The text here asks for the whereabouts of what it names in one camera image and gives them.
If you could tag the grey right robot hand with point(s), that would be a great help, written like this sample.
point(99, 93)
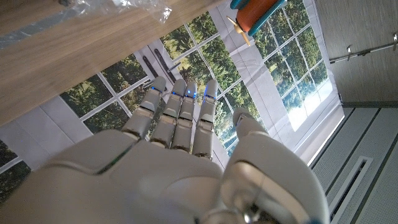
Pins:
point(155, 180)

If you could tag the clear plastic wrap sheet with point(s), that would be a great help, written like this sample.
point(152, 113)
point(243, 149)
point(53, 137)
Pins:
point(130, 4)

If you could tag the printed window forest backdrop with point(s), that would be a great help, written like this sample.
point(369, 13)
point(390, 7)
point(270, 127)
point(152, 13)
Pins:
point(280, 77)

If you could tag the white slotted air vent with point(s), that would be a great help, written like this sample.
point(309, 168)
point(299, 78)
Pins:
point(349, 186)

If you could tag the grey tape table outline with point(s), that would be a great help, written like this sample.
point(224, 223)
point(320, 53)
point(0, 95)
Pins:
point(31, 29)

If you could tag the grey metal wall rail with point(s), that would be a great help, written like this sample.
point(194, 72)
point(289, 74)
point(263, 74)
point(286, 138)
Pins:
point(360, 53)

